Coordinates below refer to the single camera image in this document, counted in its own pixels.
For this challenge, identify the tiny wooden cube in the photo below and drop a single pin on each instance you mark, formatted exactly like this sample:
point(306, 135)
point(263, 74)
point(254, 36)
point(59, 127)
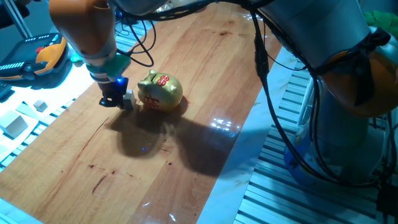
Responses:
point(40, 105)

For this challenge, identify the pale wooden cube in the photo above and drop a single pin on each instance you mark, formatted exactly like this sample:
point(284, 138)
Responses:
point(129, 99)

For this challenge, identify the white marble pattern sheet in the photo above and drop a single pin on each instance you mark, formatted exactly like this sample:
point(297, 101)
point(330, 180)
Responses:
point(236, 186)

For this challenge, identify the large pale wooden block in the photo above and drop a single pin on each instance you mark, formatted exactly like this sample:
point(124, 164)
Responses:
point(12, 124)

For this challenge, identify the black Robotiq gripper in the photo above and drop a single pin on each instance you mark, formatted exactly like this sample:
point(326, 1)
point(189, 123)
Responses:
point(113, 90)

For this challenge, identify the orange wood grain board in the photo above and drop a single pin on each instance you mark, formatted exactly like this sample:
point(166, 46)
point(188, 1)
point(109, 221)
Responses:
point(93, 171)

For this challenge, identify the green cloth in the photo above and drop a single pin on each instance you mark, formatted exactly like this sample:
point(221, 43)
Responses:
point(382, 21)

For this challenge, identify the golden piggy bank red print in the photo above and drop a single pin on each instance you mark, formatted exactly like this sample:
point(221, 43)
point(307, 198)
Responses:
point(161, 93)

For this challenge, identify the slanted aluminium pole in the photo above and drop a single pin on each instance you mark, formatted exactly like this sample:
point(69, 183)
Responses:
point(17, 18)

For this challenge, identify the forearm in black sleeve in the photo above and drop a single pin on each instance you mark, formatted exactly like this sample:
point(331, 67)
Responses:
point(11, 15)

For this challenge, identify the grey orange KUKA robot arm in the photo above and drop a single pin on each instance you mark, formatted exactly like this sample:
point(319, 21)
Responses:
point(84, 28)

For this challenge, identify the black orange teach pendant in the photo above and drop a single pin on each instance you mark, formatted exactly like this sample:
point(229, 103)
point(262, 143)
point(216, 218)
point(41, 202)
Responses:
point(31, 53)

